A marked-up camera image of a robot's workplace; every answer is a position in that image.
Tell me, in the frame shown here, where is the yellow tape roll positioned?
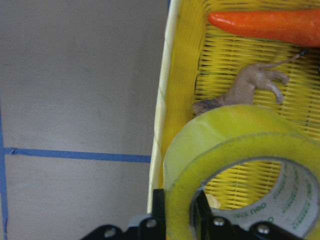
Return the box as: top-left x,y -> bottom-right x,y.
161,105 -> 320,240

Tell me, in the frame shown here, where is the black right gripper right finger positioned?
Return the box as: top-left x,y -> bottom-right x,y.
195,191 -> 237,240

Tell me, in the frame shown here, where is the brown toy animal figure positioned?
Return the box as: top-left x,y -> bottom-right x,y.
192,49 -> 308,116

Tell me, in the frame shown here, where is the yellow plastic basket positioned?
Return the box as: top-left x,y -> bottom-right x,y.
146,0 -> 320,216

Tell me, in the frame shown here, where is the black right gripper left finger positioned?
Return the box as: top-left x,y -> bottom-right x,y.
138,189 -> 166,240

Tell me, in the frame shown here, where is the orange toy carrot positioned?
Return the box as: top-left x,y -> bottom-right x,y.
207,9 -> 320,48

